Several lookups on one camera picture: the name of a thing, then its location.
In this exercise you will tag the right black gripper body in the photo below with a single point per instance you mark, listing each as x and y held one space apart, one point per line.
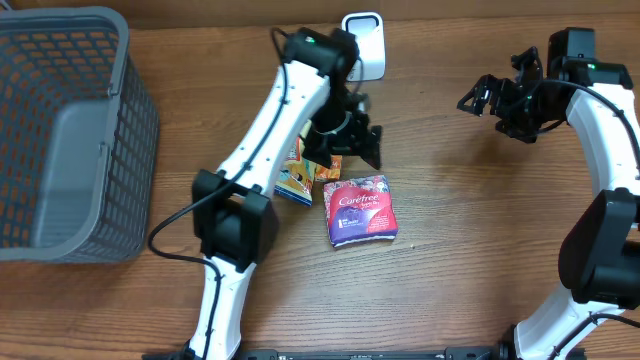
524 106

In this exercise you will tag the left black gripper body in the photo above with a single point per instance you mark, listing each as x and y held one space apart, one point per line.
333 127

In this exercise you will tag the orange small packet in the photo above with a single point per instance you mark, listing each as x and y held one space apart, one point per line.
332 173

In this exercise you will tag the red purple Carefree pack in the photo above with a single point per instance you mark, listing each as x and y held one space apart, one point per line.
359 210

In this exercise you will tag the yellow snack chip bag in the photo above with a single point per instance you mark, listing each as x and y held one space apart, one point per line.
297 175

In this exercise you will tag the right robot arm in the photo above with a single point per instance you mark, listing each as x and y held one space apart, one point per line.
598 265

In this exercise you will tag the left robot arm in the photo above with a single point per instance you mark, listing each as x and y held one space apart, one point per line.
233 213

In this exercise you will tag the white barcode scanner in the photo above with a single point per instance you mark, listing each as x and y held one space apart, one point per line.
368 28

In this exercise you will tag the grey plastic mesh basket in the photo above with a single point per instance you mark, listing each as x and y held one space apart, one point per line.
79 135

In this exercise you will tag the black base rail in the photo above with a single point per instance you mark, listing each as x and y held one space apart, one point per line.
452 353

